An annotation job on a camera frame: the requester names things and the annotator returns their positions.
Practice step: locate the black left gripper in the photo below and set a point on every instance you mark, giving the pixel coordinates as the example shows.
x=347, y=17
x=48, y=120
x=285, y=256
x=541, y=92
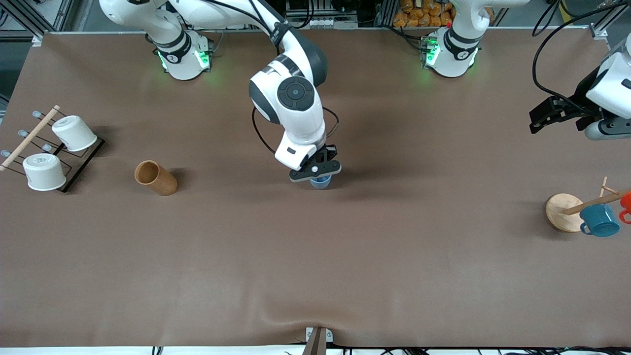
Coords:
x=584, y=95

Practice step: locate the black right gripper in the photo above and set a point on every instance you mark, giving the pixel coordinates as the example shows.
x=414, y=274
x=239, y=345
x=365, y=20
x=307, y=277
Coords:
x=329, y=150

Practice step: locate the light blue plastic cup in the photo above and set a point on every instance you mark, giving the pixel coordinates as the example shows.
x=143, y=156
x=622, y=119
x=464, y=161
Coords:
x=320, y=185

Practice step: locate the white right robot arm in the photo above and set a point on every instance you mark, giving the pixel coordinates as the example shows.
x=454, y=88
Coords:
x=296, y=123

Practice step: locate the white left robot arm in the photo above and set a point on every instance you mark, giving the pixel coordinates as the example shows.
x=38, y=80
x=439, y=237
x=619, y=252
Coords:
x=458, y=44

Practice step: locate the bamboo wooden cup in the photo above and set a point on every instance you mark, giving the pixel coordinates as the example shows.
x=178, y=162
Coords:
x=160, y=182

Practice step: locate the white ceramic cup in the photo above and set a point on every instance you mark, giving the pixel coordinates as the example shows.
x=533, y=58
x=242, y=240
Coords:
x=44, y=173
x=76, y=133

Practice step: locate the wooden mug tree stand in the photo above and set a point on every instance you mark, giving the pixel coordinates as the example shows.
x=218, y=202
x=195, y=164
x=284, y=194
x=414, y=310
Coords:
x=562, y=212

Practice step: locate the orange mug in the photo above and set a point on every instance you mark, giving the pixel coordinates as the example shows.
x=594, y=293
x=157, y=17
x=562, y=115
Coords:
x=627, y=202

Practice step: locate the teal enamel mug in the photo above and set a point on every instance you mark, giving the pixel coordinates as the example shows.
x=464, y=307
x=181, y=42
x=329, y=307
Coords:
x=601, y=222

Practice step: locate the white power strip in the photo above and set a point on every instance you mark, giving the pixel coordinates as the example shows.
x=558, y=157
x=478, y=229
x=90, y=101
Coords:
x=323, y=22

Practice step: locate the pile of orange bread rolls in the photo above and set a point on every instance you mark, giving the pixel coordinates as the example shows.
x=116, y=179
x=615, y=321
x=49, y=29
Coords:
x=419, y=17

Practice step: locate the metal table clamp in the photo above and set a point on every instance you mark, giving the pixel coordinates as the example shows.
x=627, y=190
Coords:
x=315, y=345

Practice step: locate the aluminium frame profile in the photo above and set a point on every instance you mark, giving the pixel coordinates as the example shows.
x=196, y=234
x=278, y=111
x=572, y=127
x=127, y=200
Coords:
x=599, y=32
x=19, y=33

